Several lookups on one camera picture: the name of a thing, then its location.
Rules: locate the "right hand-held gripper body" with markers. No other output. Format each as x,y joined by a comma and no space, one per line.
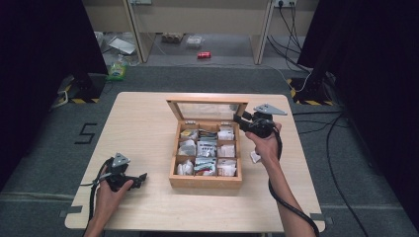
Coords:
262,126

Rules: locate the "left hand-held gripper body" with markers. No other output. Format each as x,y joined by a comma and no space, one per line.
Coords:
118,174

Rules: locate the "wooden box with glass lid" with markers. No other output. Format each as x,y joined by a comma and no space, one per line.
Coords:
206,181

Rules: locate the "person's right hand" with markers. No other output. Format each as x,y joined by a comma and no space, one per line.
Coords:
267,148

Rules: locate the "person's left hand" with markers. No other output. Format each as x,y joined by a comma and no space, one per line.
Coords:
107,202

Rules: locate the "white sachets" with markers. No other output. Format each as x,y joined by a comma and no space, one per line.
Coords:
226,133
185,169
187,148
226,150
226,167

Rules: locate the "loose white sachet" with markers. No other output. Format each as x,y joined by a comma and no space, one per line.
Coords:
255,156

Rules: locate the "dark striped sachets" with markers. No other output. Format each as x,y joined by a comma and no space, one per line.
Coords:
207,134

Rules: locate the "yellow tea sachet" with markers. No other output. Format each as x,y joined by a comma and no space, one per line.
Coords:
189,133

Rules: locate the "silver and blue sachets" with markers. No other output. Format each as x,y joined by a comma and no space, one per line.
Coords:
205,166

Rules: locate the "black stand base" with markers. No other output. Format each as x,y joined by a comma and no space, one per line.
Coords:
87,88
308,90

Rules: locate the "red can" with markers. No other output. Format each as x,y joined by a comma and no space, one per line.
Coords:
204,55

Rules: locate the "clear plastic container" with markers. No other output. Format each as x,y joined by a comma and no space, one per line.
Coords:
194,41

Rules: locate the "green plastic bag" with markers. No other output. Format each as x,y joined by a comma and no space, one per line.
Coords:
117,70

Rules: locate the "grey tape strip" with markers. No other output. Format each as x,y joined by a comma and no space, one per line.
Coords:
322,218

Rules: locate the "cardboard egg carton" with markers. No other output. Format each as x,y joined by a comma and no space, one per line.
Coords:
172,37

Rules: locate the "black curtain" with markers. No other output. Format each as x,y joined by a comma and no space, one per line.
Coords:
378,82
39,82

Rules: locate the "clear plastic sheet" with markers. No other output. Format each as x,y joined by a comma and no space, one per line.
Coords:
122,45

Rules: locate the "white desk frame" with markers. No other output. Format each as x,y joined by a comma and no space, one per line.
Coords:
260,39

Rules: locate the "white wall socket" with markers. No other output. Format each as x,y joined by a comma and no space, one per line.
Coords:
285,2

